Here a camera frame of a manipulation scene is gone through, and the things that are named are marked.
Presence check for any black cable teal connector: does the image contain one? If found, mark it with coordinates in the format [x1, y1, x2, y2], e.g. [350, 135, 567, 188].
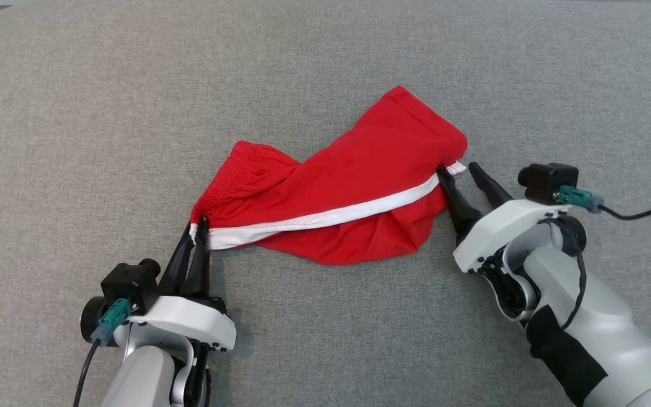
[554, 185, 651, 222]
[72, 298, 133, 407]

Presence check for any red shorts white stripe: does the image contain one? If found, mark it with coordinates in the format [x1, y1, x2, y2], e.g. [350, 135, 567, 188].
[189, 85, 468, 266]

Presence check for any grey fabric sofa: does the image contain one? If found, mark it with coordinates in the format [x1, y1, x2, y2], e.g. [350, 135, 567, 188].
[0, 0, 651, 407]

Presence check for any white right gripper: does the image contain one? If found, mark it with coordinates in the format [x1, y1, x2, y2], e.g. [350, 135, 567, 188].
[436, 162, 572, 275]

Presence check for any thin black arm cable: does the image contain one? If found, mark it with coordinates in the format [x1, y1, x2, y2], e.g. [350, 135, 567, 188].
[543, 218, 588, 332]

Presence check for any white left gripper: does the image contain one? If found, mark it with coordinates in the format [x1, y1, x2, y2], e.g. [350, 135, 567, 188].
[128, 216, 237, 354]

